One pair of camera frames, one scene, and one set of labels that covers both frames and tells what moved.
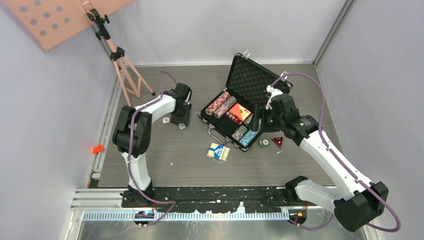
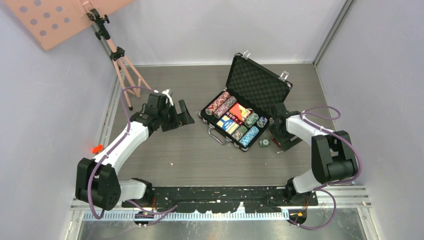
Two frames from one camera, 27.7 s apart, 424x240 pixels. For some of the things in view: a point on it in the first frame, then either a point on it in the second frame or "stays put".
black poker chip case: [231, 114] stays put
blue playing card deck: [218, 152] to [227, 125]
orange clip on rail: [97, 148] stays put
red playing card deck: [239, 113] stays put
